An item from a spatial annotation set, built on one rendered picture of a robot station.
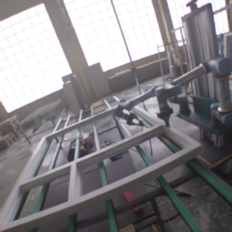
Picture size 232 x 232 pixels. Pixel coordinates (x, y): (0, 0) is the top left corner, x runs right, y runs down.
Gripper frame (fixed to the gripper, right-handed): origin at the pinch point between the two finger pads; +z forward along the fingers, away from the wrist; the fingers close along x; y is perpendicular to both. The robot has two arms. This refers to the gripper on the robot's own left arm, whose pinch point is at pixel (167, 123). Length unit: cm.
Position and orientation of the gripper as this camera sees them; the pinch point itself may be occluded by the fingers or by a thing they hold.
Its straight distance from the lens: 120.7
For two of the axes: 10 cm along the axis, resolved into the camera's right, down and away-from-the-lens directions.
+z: 3.3, 8.7, 3.7
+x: -9.2, 3.9, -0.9
